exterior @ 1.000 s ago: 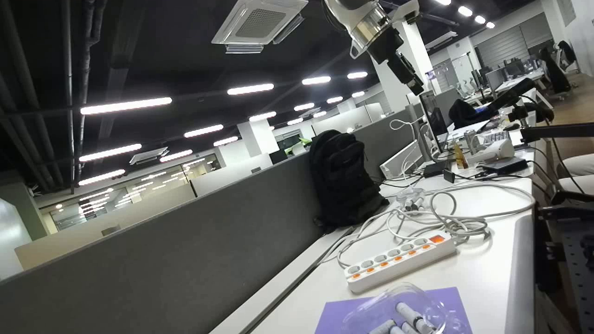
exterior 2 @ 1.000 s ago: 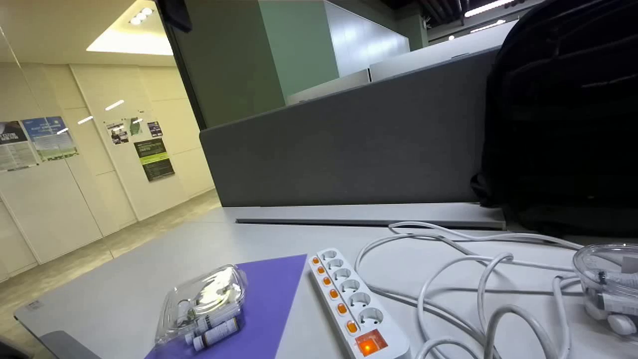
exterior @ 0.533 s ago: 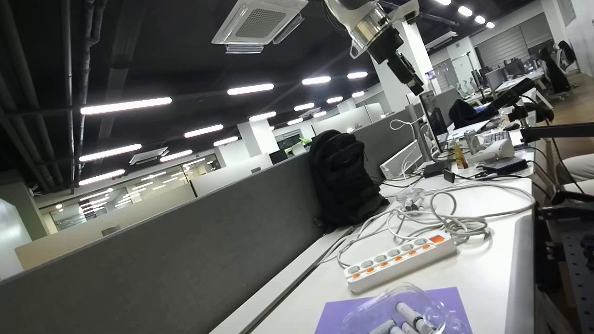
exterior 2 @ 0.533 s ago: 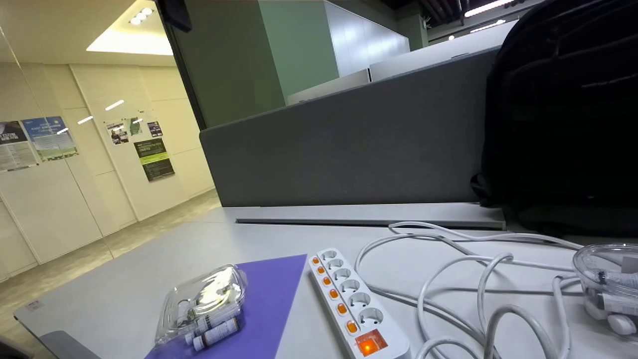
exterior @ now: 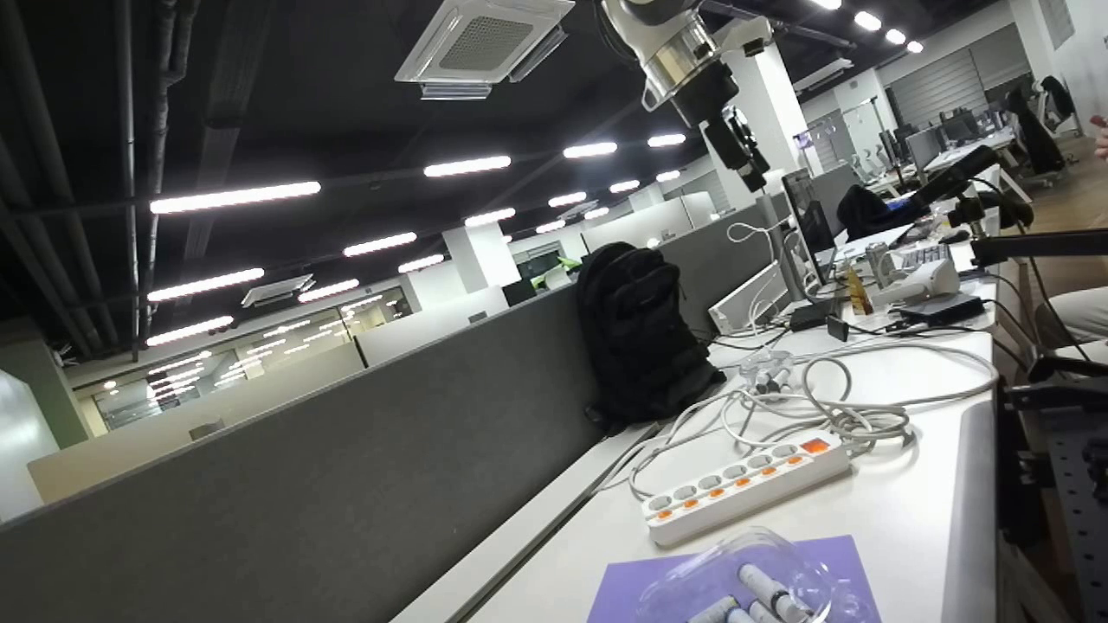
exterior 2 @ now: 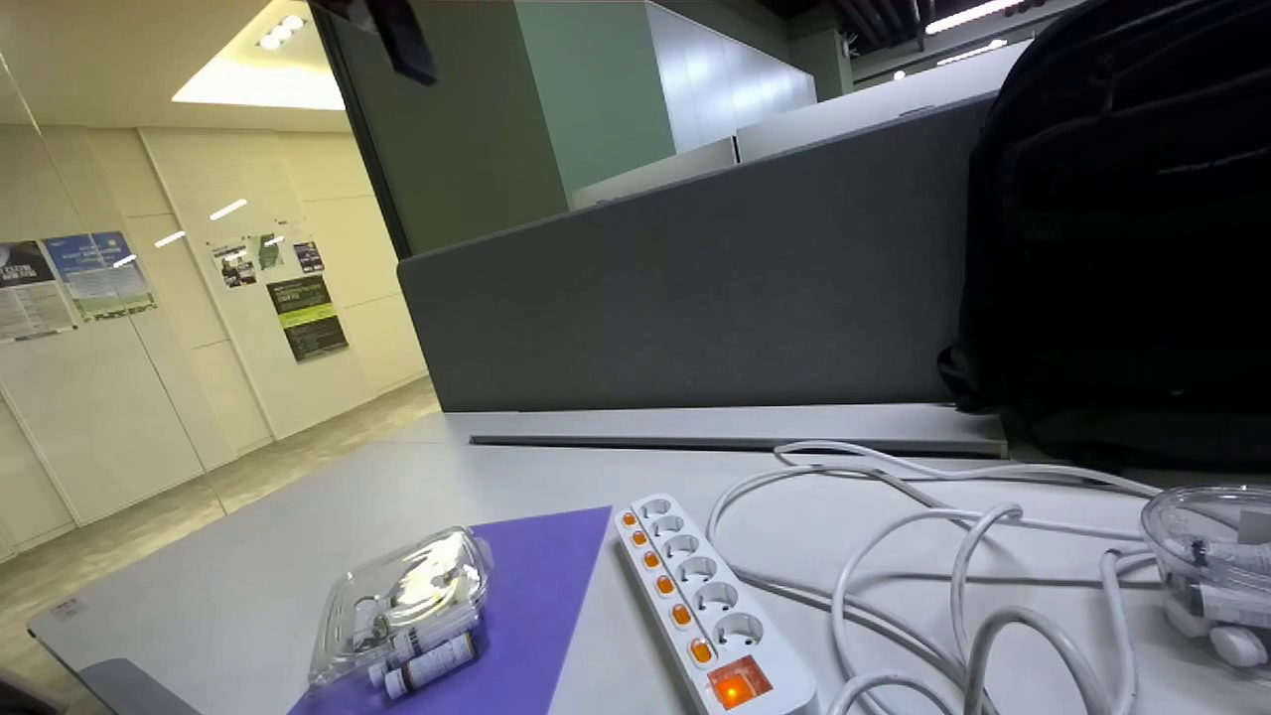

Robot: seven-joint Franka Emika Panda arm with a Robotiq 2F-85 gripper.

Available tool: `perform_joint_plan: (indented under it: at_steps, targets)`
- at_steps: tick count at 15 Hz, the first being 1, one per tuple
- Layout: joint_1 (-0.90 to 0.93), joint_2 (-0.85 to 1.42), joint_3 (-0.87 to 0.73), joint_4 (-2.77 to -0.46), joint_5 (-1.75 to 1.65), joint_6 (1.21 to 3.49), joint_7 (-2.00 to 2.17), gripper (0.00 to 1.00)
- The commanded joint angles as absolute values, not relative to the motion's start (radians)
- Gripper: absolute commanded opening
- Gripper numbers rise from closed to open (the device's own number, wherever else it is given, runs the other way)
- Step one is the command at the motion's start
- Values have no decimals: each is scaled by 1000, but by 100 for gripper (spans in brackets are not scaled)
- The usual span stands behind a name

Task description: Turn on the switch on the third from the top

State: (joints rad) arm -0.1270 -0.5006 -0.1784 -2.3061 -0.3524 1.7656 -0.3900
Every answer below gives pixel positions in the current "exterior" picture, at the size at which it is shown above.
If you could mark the black backpack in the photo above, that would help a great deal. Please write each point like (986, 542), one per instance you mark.
(640, 337)

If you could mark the clear plastic packet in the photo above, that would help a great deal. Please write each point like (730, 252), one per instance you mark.
(766, 370)

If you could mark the small ceiling air conditioner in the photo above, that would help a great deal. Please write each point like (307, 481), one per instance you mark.
(277, 291)

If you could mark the row of ceiling lights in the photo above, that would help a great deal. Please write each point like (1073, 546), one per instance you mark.
(867, 21)

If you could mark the keyboard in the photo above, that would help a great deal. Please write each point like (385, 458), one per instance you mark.
(926, 255)

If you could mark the camera on mount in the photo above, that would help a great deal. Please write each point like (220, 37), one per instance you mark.
(956, 177)

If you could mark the black computer mouse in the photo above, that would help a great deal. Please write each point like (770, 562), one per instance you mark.
(956, 236)

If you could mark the grey desk partition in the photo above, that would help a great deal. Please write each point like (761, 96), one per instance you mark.
(329, 484)
(718, 251)

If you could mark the large ceiling air conditioner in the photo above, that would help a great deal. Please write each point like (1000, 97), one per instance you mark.
(485, 41)

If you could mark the glass office front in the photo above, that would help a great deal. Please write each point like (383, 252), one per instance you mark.
(242, 363)

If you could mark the black monitor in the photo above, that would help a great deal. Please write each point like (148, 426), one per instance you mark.
(809, 221)

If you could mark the purple paper sheet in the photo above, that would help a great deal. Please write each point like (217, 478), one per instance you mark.
(623, 588)

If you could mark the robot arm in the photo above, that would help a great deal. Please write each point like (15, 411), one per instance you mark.
(671, 48)

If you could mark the black power adapter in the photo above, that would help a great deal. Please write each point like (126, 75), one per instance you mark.
(811, 315)

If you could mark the clear glass bowl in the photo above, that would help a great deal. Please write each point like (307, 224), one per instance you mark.
(692, 571)

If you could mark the black jacket on chair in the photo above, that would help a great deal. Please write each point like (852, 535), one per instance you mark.
(874, 215)

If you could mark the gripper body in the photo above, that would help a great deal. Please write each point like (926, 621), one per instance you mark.
(705, 95)

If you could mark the ceiling light strip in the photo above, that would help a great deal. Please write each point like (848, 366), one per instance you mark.
(567, 199)
(624, 186)
(234, 197)
(379, 244)
(589, 150)
(467, 165)
(421, 263)
(189, 330)
(666, 139)
(328, 291)
(205, 285)
(490, 217)

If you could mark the white power strip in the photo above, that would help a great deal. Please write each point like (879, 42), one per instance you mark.
(744, 497)

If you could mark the white desk device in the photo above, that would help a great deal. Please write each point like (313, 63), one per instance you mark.
(922, 281)

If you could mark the black flat box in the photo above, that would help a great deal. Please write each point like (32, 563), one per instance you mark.
(943, 309)

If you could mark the row of monitors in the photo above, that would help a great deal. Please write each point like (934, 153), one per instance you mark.
(939, 134)

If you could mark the heap of white markers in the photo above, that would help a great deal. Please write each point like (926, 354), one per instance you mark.
(770, 593)

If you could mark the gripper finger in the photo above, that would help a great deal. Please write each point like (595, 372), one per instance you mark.
(727, 143)
(746, 134)

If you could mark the white flat panel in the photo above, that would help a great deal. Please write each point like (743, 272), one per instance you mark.
(744, 301)

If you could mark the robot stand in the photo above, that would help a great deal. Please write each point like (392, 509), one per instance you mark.
(1078, 484)

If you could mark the grey roller shutter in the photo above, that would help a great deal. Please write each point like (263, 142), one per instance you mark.
(939, 86)

